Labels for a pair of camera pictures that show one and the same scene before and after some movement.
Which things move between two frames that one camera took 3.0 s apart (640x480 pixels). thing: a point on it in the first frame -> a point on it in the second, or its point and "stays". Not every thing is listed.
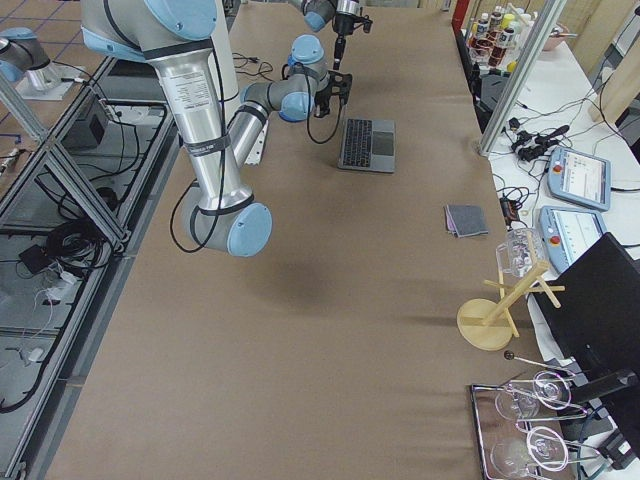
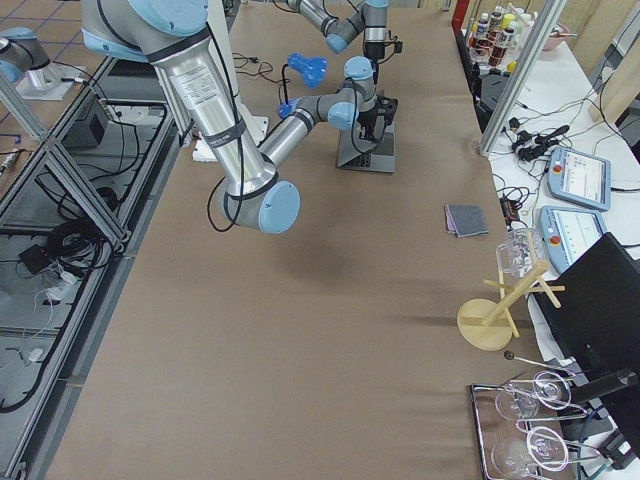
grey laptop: [368, 145] stays
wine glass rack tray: [516, 428] stays
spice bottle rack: [497, 38] stays
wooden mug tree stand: [487, 324] stays
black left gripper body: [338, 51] -> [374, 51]
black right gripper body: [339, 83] -> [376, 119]
